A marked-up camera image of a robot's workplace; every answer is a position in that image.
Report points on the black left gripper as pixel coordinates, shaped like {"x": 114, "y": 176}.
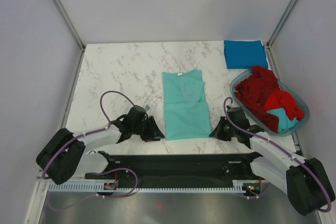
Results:
{"x": 153, "y": 131}

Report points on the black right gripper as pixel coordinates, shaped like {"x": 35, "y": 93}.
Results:
{"x": 217, "y": 132}

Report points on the teal t shirt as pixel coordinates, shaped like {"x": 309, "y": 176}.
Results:
{"x": 186, "y": 111}
{"x": 284, "y": 122}

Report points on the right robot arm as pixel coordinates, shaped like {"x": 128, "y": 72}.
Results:
{"x": 304, "y": 181}

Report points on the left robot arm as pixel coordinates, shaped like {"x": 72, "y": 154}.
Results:
{"x": 61, "y": 156}

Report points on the red t shirts pile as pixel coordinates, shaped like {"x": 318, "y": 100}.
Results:
{"x": 261, "y": 92}

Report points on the translucent blue plastic basket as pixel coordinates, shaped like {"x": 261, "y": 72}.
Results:
{"x": 298, "y": 100}

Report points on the folded blue t shirt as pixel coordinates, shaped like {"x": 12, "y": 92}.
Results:
{"x": 244, "y": 54}

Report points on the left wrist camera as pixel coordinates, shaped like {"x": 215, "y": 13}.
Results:
{"x": 137, "y": 114}

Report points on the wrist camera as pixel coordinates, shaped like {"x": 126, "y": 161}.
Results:
{"x": 137, "y": 114}
{"x": 238, "y": 117}

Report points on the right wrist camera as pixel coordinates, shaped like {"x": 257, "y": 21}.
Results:
{"x": 238, "y": 117}

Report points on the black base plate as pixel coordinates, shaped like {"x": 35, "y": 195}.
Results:
{"x": 177, "y": 170}

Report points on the white slotted cable duct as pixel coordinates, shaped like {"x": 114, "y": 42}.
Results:
{"x": 105, "y": 187}

